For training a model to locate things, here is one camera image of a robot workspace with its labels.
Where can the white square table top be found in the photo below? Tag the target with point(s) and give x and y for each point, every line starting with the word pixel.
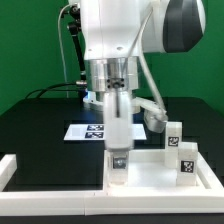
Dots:
pixel 146 169

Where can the white U-shaped fence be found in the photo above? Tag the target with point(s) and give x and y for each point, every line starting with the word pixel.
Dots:
pixel 109 200

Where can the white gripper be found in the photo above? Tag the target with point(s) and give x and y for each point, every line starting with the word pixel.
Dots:
pixel 117 118

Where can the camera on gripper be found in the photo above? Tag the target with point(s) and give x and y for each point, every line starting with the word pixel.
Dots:
pixel 155 117

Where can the marker plate with tags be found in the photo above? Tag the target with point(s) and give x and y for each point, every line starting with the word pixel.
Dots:
pixel 95 132

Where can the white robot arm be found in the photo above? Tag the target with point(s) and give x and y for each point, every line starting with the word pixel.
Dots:
pixel 117 34

